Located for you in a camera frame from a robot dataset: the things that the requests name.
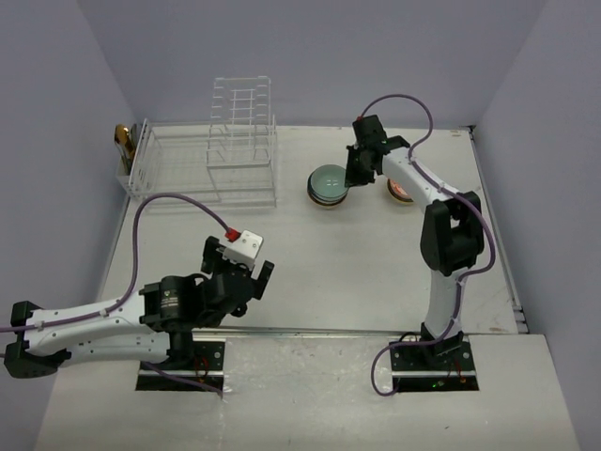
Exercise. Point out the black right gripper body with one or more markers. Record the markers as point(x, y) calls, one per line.
point(357, 172)

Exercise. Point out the white wire dish rack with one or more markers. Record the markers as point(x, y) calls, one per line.
point(228, 160)

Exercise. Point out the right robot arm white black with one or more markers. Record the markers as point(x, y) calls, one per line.
point(452, 235)

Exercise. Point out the gold utensil in holder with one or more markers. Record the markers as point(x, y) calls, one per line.
point(125, 145)

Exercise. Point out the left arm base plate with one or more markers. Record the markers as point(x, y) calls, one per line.
point(202, 373)

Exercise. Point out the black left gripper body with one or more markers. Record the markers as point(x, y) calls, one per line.
point(215, 262)

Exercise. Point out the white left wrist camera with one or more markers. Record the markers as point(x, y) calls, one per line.
point(243, 247)

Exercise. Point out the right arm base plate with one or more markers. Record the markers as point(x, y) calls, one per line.
point(412, 372)

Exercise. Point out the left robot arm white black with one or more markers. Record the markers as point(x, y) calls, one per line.
point(154, 325)

